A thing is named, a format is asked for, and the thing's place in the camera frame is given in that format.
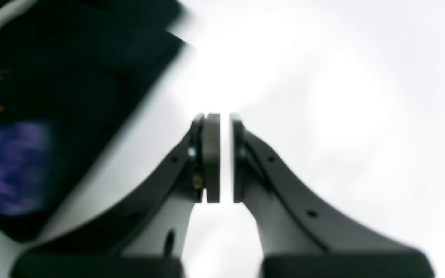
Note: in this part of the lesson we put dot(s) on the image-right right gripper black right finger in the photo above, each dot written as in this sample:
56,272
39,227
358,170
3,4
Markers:
301,235

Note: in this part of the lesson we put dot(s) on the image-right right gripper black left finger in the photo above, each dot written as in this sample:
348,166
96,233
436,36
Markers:
143,235

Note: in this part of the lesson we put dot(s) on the black t-shirt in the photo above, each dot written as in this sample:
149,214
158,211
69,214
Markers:
71,74

